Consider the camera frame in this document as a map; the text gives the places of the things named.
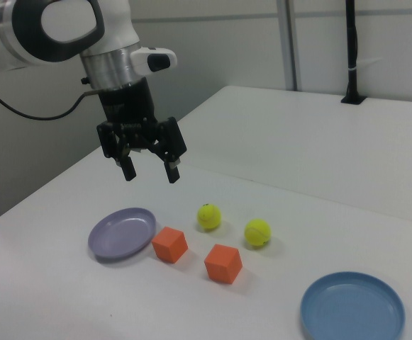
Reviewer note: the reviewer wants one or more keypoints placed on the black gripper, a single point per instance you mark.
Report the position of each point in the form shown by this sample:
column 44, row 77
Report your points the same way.
column 129, row 106

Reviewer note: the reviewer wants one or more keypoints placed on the yellow tennis ball black lettering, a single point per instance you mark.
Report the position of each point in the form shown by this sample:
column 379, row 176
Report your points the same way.
column 209, row 216

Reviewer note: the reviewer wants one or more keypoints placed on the orange cube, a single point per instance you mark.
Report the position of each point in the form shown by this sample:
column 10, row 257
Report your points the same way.
column 168, row 244
column 221, row 263

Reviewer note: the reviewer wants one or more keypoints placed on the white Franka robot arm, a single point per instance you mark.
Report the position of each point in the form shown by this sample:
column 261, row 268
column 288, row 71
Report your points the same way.
column 117, row 35

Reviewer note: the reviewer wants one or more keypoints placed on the purple plastic plate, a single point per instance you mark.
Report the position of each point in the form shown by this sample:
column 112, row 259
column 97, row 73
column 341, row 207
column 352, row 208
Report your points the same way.
column 120, row 233

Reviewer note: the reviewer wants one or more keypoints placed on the white zip tie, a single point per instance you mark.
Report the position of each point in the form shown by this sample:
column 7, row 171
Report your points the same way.
column 351, row 68

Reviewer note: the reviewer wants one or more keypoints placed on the blue plastic plate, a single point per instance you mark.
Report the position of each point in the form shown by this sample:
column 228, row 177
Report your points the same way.
column 351, row 308

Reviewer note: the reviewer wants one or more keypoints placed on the grey partition post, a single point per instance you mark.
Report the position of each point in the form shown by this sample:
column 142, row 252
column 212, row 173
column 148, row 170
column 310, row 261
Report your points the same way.
column 290, row 42

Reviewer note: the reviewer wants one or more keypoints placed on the black camera pole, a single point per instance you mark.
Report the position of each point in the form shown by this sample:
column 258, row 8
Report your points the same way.
column 351, row 35

